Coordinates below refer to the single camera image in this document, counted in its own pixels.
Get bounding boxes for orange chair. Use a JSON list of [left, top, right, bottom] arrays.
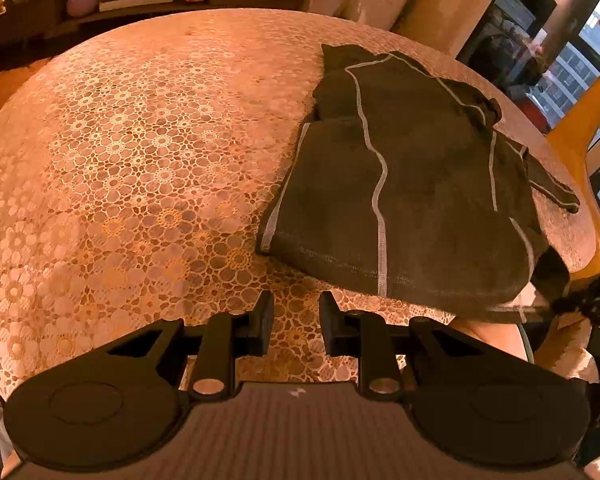
[[527, 17, 600, 379]]

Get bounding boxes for window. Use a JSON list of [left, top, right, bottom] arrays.
[[542, 0, 600, 223]]

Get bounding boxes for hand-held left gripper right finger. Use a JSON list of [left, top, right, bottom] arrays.
[[320, 291, 491, 402]]

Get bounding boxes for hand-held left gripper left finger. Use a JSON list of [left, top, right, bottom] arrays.
[[105, 290, 276, 402]]

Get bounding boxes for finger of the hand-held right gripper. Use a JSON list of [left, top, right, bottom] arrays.
[[550, 274, 600, 320]]

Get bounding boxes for lace tablecloth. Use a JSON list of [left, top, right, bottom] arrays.
[[0, 8, 600, 411]]

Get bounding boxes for black garment with grey seams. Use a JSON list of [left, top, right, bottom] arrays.
[[255, 44, 581, 324]]

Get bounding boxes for white book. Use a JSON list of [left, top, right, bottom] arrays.
[[99, 0, 175, 13]]

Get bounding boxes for beige curtain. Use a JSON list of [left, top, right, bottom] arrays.
[[392, 0, 517, 57]]

